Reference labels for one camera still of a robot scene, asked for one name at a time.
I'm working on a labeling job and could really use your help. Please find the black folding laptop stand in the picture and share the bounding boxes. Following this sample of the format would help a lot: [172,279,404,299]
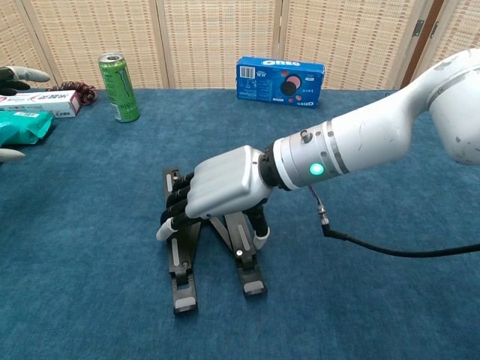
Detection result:
[162,166,269,315]

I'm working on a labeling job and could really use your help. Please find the bamboo folding screen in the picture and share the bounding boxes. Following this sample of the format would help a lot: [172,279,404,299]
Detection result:
[0,0,480,91]

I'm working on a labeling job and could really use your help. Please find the green drink can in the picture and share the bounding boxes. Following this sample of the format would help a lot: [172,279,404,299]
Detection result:
[97,52,141,124]

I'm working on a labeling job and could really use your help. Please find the blue table mat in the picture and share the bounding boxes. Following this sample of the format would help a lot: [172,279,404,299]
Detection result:
[0,88,480,360]

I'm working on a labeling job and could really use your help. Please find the dark red coiled cord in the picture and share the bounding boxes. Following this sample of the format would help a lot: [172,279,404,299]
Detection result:
[45,80,99,106]

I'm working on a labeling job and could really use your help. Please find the blue Oreo cookie box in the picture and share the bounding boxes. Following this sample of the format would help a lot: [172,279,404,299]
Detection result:
[235,55,326,110]

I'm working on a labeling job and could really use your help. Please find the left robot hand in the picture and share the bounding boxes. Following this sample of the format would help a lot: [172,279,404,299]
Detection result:
[0,66,52,163]

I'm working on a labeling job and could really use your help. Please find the teal wet wipes pack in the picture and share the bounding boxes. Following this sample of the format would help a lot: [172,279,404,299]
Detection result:
[0,109,56,146]

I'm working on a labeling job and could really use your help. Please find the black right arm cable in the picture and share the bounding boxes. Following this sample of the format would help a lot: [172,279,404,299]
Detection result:
[307,185,480,259]

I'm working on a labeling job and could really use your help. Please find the white toothpaste box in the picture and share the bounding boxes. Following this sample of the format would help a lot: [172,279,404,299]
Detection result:
[0,89,83,119]

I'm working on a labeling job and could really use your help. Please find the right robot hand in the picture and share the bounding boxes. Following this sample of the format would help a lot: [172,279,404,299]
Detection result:
[155,145,275,252]

